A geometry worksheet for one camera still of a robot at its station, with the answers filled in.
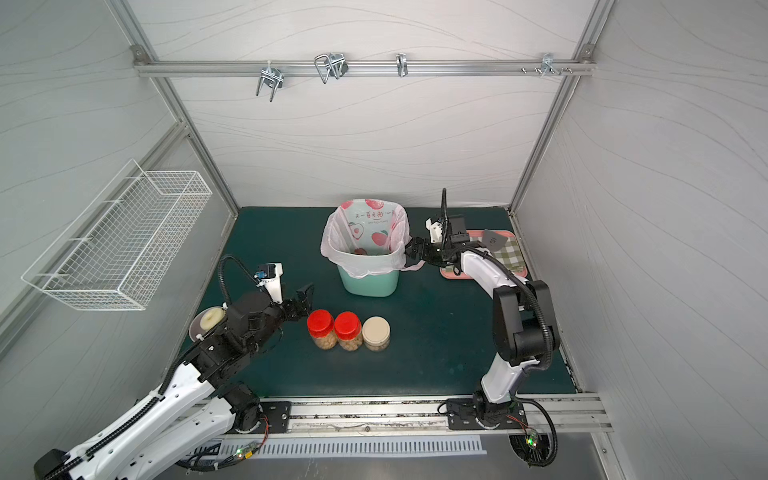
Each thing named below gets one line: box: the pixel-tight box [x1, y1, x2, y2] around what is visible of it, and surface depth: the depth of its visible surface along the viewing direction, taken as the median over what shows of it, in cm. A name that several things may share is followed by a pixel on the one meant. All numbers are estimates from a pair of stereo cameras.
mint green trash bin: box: [337, 265, 400, 298], surface depth 94 cm
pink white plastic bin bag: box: [320, 198, 426, 279], surface depth 90 cm
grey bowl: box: [189, 306, 222, 342], surface depth 85 cm
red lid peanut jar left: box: [307, 309, 337, 350], surface depth 79 cm
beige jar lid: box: [362, 316, 391, 346], surface depth 82 cm
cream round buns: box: [199, 307, 226, 331], surface depth 85 cm
